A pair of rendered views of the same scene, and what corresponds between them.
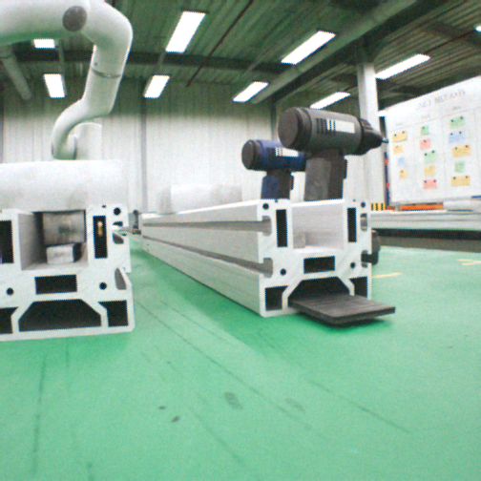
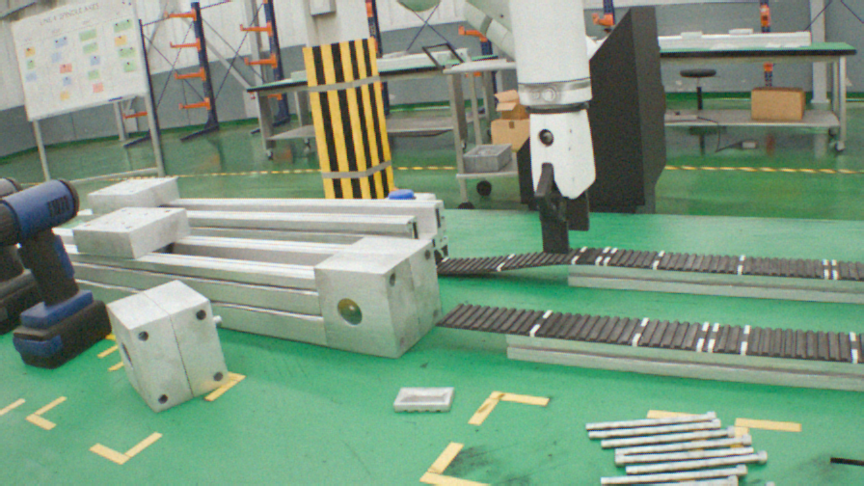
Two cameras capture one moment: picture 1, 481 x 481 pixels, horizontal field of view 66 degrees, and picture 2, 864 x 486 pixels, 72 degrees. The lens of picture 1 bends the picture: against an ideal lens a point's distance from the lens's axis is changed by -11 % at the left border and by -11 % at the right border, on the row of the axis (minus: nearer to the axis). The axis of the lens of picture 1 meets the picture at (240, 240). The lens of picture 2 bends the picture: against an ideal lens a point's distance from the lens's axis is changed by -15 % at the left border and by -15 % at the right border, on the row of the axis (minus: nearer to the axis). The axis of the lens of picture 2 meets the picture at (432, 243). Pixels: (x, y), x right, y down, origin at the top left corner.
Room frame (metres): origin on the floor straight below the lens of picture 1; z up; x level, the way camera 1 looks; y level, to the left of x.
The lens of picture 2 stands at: (1.69, -0.17, 1.10)
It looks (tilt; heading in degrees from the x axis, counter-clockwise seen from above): 18 degrees down; 141
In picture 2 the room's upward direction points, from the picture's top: 8 degrees counter-clockwise
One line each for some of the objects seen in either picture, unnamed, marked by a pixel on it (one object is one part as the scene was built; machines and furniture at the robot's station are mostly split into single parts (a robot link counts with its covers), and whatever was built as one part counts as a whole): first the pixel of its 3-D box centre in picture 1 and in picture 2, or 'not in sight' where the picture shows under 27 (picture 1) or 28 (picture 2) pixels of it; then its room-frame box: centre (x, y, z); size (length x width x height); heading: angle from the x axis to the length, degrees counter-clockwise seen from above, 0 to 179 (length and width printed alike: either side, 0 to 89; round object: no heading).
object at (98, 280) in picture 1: (81, 243); (224, 230); (0.62, 0.25, 0.82); 0.80 x 0.10 x 0.09; 19
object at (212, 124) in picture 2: not in sight; (189, 69); (-8.89, 3.98, 1.10); 3.30 x 0.90 x 2.20; 20
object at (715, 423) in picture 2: not in sight; (655, 430); (1.45, 0.22, 0.78); 0.11 x 0.01 x 0.01; 37
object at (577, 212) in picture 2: not in sight; (579, 202); (1.17, 0.50, 0.86); 0.03 x 0.03 x 0.07; 20
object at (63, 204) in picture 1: (68, 206); (134, 202); (0.39, 0.17, 0.87); 0.16 x 0.11 x 0.07; 19
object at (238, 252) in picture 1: (196, 238); (139, 270); (0.69, 0.07, 0.82); 0.80 x 0.10 x 0.09; 19
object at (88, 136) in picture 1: (86, 145); (548, 23); (1.18, 0.45, 1.09); 0.09 x 0.08 x 0.13; 125
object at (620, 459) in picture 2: not in sight; (684, 456); (1.49, 0.20, 0.78); 0.11 x 0.01 x 0.01; 39
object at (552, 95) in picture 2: not in sight; (554, 93); (1.18, 0.45, 1.01); 0.09 x 0.08 x 0.03; 110
